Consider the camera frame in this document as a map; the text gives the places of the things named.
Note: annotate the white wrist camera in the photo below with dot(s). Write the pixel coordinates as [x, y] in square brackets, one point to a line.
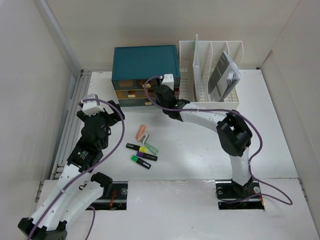
[90, 106]
[168, 80]

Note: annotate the yellow cap black highlighter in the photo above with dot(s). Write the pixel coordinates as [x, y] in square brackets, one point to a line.
[135, 147]

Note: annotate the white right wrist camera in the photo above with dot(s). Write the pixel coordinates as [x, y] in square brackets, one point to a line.
[168, 80]

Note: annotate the purple cap black highlighter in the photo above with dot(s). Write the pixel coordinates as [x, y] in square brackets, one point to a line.
[146, 156]

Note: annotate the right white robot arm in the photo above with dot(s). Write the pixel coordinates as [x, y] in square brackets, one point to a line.
[233, 133]

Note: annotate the grey Canon setup guide booklet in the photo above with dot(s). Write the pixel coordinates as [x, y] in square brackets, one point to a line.
[223, 79]

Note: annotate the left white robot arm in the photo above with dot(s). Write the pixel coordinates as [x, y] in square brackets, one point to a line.
[77, 188]

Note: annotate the green cap black highlighter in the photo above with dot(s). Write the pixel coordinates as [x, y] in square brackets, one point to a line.
[140, 162]

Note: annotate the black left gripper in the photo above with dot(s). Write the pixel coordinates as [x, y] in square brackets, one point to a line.
[113, 117]

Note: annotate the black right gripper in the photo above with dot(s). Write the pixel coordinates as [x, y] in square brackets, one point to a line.
[172, 92]

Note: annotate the aluminium frame rail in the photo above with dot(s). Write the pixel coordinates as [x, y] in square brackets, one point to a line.
[78, 87]

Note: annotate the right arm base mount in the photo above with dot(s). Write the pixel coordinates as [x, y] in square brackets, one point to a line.
[232, 196]

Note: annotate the clear mesh document pouch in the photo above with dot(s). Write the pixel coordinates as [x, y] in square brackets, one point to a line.
[197, 71]

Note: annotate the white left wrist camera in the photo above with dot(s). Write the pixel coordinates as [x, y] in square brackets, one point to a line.
[90, 106]

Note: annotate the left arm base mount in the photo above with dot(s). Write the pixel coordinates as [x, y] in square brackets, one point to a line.
[113, 200]

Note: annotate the teal desktop drawer cabinet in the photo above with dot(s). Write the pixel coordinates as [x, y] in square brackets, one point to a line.
[134, 65]

